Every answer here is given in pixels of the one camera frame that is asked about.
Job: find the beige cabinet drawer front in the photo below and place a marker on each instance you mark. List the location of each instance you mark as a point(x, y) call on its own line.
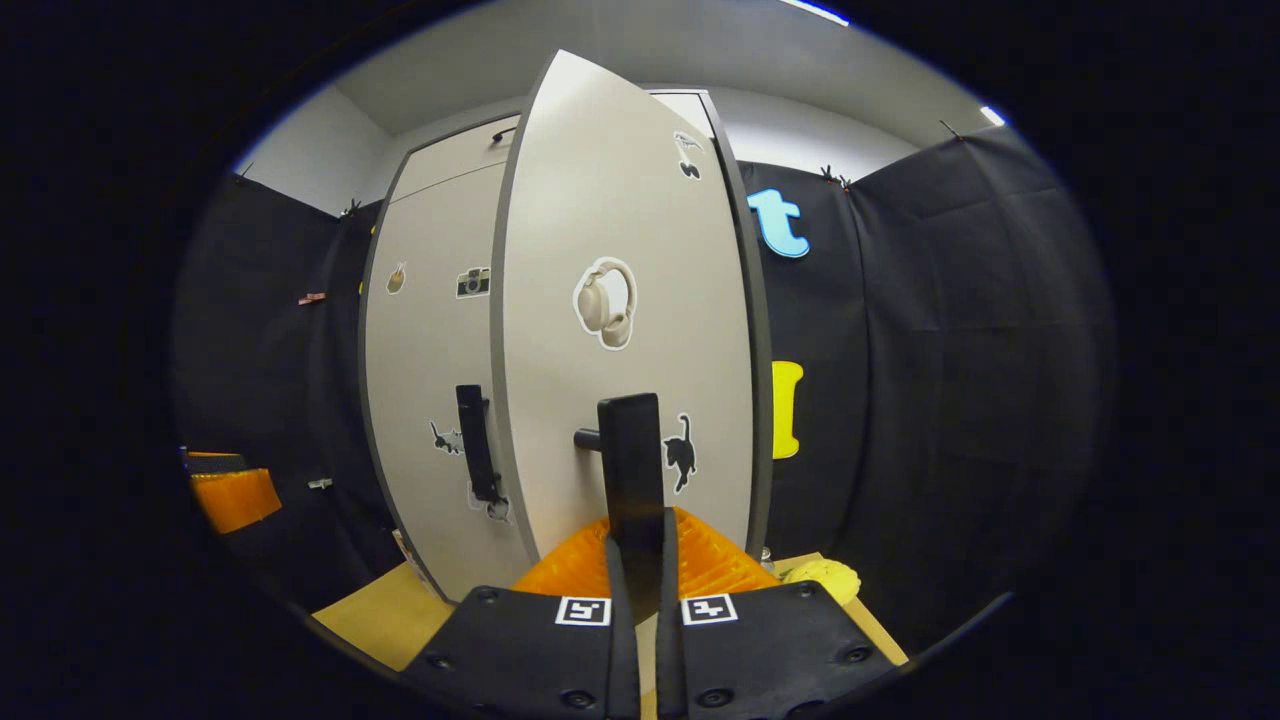
point(450, 160)

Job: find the black backdrop cloth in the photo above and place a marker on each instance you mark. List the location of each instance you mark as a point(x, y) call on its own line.
point(950, 350)

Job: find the beige cabinet door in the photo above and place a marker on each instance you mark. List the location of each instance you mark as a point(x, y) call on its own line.
point(600, 220)
point(430, 340)

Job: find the short ceiling light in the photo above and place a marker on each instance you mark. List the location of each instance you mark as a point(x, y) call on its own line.
point(992, 115)

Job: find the beige double-door shoe cabinet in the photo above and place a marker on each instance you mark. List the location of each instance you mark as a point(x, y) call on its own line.
point(762, 400)

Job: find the long ceiling light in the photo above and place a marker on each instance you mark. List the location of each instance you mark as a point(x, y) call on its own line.
point(815, 10)

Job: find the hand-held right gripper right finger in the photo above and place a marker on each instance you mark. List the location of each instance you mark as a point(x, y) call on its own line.
point(668, 670)

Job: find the yellow crumpled object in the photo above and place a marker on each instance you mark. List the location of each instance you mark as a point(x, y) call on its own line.
point(822, 580)

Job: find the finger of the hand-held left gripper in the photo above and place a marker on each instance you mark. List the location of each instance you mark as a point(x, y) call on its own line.
point(215, 462)
point(235, 498)

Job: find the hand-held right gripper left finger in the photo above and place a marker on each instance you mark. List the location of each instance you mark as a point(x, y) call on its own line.
point(625, 670)

